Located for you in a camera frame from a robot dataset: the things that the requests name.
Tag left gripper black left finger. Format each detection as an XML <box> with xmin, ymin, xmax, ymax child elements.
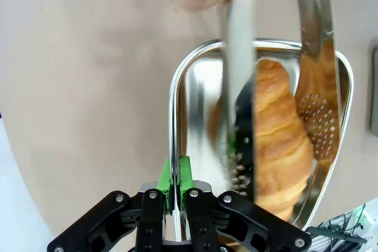
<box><xmin>46</xmin><ymin>156</ymin><xmax>178</xmax><ymax>252</ymax></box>

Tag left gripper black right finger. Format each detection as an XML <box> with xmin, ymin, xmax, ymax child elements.
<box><xmin>178</xmin><ymin>156</ymin><xmax>313</xmax><ymax>252</ymax></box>

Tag golden croissant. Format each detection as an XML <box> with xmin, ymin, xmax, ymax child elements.
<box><xmin>208</xmin><ymin>58</ymin><xmax>314</xmax><ymax>222</ymax></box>

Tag steel container with croissant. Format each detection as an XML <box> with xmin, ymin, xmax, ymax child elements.
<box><xmin>167</xmin><ymin>38</ymin><xmax>355</xmax><ymax>243</ymax></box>

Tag steel perforated tongs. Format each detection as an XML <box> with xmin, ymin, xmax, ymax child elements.
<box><xmin>217</xmin><ymin>0</ymin><xmax>344</xmax><ymax>203</ymax></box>

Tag dark wire mesh basket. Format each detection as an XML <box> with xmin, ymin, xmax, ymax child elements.
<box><xmin>306</xmin><ymin>203</ymin><xmax>378</xmax><ymax>252</ymax></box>

